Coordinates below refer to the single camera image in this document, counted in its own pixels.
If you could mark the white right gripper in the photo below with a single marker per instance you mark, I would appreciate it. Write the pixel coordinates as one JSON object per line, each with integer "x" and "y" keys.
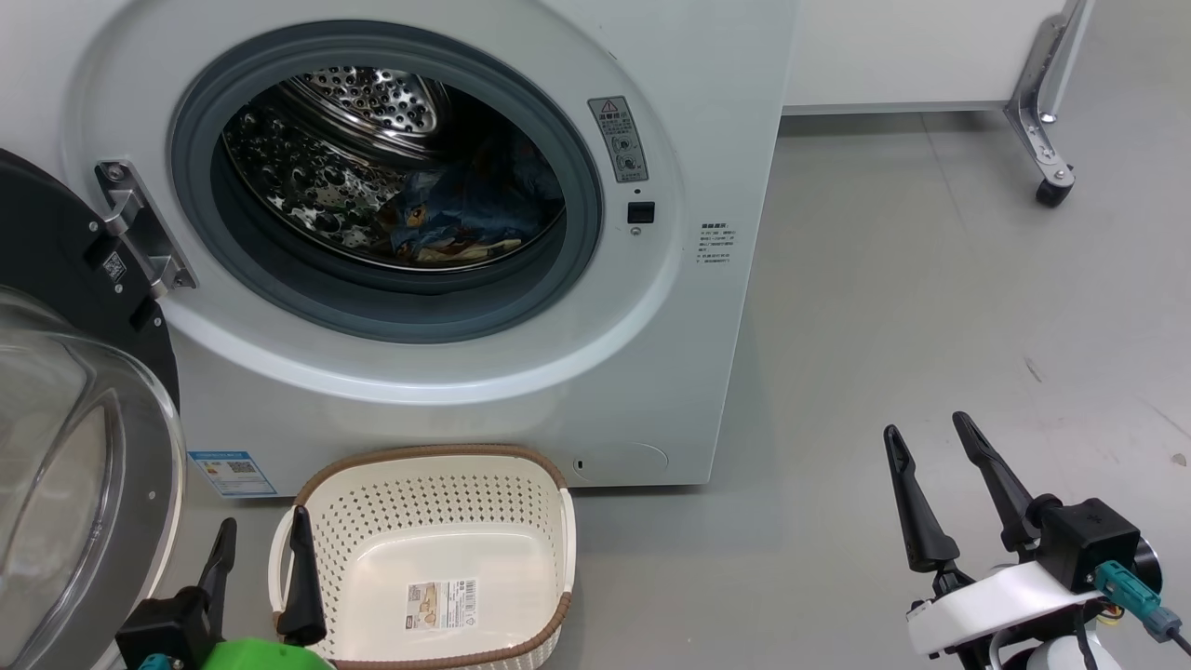
{"x": 1005, "y": 600}

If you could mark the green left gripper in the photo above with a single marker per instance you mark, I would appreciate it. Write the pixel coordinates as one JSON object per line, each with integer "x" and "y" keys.
{"x": 270, "y": 656}

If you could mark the cream cartoon print garment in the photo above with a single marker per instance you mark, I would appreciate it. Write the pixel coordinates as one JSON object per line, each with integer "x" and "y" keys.
{"x": 484, "y": 249}

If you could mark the round black glass washer door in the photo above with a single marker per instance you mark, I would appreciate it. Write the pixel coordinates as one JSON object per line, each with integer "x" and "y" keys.
{"x": 46, "y": 242}

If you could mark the blue cartoon print garment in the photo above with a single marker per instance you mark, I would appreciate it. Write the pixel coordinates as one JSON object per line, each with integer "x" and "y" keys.
{"x": 475, "y": 200}

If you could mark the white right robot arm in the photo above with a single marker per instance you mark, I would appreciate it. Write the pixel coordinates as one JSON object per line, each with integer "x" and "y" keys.
{"x": 1070, "y": 656}

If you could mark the white front-load washing machine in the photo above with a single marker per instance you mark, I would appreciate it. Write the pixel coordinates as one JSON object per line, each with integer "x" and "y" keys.
{"x": 465, "y": 428}

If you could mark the metal door hinge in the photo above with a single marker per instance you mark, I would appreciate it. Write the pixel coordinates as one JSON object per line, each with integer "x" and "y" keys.
{"x": 140, "y": 223}

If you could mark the stainless steel washing machine drum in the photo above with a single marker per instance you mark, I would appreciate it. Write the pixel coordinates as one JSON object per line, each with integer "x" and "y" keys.
{"x": 326, "y": 177}

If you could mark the blue energy label sticker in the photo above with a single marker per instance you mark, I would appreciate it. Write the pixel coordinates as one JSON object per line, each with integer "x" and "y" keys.
{"x": 231, "y": 473}

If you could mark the basket product label sticker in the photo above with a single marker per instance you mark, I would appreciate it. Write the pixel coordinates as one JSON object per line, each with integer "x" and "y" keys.
{"x": 441, "y": 605}

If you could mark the white basket with brown rim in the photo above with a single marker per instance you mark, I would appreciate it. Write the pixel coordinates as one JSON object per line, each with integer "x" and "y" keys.
{"x": 437, "y": 507}

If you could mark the round white filter cover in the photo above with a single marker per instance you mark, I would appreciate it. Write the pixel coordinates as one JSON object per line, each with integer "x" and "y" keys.
{"x": 619, "y": 462}

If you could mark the grey warning sticker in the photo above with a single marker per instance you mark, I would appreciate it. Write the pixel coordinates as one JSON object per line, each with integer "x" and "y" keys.
{"x": 618, "y": 140}

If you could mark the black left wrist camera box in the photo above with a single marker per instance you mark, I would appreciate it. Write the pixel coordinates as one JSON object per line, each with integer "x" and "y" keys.
{"x": 163, "y": 628}

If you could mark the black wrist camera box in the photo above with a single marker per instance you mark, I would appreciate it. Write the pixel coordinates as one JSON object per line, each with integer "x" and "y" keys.
{"x": 163, "y": 628}
{"x": 1089, "y": 544}

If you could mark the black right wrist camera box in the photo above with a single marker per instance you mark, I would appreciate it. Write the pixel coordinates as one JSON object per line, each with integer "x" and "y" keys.
{"x": 1089, "y": 544}

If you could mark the grey frame leg with caster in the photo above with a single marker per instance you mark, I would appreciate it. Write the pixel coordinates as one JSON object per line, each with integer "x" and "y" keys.
{"x": 1042, "y": 102}

